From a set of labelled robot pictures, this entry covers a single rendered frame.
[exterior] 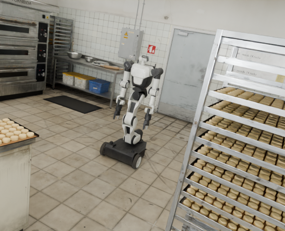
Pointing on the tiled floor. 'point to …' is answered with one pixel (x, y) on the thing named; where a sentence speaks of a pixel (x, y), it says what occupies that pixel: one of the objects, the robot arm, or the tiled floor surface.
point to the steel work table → (92, 68)
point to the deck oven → (17, 48)
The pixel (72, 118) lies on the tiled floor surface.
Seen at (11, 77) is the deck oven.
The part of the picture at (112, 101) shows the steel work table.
